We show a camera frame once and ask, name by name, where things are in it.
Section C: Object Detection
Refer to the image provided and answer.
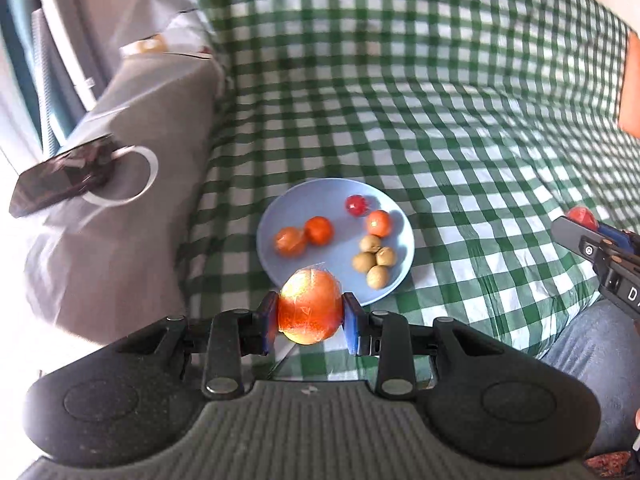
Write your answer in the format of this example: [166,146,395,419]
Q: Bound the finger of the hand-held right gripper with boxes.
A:
[595,221,640,256]
[551,216,608,263]

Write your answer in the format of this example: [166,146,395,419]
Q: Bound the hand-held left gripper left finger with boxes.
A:
[117,290,280,401]

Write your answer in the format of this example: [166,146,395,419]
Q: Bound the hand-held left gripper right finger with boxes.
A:
[341,292,507,399]

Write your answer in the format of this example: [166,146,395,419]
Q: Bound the red tomato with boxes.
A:
[570,206,599,232]

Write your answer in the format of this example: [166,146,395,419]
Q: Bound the unwrapped mandarin orange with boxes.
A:
[304,216,335,246]

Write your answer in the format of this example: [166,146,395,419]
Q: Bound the orange red fruit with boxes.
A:
[366,209,393,239]

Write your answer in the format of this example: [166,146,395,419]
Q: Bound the blue plate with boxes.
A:
[256,178,416,307]

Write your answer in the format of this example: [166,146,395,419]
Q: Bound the person's jeans leg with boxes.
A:
[540,295,640,457]

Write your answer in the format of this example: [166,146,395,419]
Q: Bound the orange cushion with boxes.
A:
[617,30,640,133]

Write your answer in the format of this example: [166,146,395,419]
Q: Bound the patterned red rug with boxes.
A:
[582,451,633,478]

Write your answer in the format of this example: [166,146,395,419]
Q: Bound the green white checked blanket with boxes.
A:
[175,0,640,386]

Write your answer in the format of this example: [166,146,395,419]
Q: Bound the dark smartphone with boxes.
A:
[9,134,117,219]

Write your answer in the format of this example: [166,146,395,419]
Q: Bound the white cable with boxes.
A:
[80,145,160,207]

